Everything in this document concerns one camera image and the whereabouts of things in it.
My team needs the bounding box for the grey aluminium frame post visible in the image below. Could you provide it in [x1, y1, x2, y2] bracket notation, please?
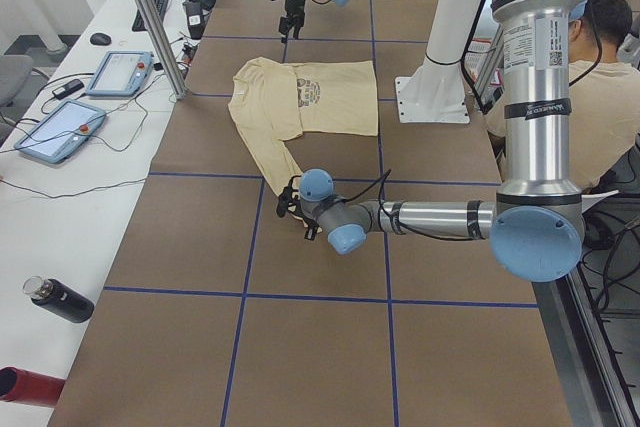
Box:
[134, 0, 187, 100]

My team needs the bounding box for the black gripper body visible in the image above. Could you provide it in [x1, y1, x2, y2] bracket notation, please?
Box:
[270, 0, 306, 34]
[276, 185, 320, 241]

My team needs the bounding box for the black water bottle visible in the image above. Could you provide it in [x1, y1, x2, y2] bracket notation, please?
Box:
[23, 276, 94, 323]

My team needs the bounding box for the seated person in beige shirt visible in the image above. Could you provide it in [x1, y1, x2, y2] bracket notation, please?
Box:
[484, 0, 640, 193]

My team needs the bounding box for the red cylinder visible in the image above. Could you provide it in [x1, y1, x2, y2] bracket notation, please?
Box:
[1, 367, 65, 408]

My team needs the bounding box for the white chair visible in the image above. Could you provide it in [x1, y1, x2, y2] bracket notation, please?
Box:
[581, 189, 619, 213]

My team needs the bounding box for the upper blue teach pendant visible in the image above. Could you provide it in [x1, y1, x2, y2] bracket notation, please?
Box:
[85, 51, 154, 98]

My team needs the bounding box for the black computer mouse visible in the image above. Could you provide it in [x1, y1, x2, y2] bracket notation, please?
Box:
[89, 32, 112, 46]

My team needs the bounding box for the black power adapter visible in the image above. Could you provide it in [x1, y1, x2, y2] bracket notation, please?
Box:
[52, 79, 85, 100]

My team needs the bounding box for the blue teach pendant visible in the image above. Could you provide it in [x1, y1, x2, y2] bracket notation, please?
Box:
[85, 51, 154, 98]
[14, 99, 107, 165]

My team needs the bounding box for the beige long-sleeve printed shirt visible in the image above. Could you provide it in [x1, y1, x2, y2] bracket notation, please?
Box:
[228, 57, 378, 195]

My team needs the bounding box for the black keyboard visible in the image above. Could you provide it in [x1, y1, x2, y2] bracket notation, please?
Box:
[131, 0, 173, 32]

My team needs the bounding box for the lower blue teach pendant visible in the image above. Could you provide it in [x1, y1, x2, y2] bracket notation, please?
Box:
[14, 99, 107, 165]

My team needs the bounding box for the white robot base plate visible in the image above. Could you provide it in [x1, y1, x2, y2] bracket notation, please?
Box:
[395, 0, 483, 124]

